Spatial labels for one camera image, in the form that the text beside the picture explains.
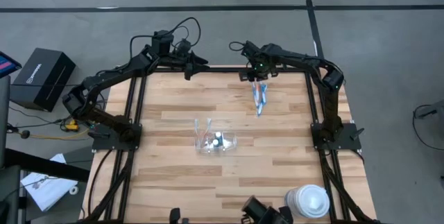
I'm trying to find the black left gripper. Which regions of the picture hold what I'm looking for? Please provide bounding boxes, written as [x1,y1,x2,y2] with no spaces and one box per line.
[171,51,212,81]

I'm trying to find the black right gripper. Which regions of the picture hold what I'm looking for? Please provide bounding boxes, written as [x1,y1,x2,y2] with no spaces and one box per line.
[239,51,279,83]

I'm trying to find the blue toothbrush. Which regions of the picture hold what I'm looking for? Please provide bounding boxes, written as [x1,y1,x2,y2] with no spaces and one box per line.
[260,82,269,109]
[256,81,264,118]
[250,80,260,109]

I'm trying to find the clear acrylic three-compartment organizer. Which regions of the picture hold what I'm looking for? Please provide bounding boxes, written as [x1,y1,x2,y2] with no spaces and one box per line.
[194,130,239,155]

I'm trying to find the white wipes canister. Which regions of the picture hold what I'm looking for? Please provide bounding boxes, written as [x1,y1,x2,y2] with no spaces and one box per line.
[284,184,331,219]

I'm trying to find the yellow device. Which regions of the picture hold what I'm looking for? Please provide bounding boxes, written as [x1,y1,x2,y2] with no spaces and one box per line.
[64,119,80,133]

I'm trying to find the black cardboard box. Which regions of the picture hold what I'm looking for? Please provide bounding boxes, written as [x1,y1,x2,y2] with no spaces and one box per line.
[10,47,77,112]

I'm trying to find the black desk edge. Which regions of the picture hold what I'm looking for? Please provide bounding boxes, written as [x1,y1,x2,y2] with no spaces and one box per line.
[0,147,91,183]

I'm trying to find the blue and pink tablet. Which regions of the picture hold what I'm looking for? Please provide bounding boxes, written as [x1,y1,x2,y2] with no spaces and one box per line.
[0,51,22,79]

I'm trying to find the white paper sheets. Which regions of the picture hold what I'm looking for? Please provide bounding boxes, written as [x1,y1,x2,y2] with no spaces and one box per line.
[19,153,79,213]

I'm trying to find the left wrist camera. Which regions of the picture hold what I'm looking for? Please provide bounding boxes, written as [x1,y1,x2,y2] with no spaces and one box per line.
[174,38,192,55]

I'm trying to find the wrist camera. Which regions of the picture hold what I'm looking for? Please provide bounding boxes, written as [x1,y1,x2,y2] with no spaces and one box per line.
[242,40,260,58]
[174,38,192,55]

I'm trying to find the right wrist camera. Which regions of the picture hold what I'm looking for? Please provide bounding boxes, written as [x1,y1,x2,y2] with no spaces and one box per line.
[242,40,260,58]

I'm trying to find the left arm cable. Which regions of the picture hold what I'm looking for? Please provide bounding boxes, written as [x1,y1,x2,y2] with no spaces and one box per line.
[130,17,202,62]

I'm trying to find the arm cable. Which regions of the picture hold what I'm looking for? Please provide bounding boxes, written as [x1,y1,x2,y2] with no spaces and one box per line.
[130,17,202,62]
[228,40,246,53]

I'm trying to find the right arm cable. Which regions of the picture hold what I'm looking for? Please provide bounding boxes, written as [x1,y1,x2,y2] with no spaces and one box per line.
[228,40,246,53]

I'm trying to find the yellow cable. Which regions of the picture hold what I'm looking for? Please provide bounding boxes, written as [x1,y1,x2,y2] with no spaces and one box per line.
[29,129,92,141]

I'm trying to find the black floor cable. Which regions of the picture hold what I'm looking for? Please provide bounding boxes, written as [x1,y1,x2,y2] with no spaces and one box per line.
[411,103,444,152]

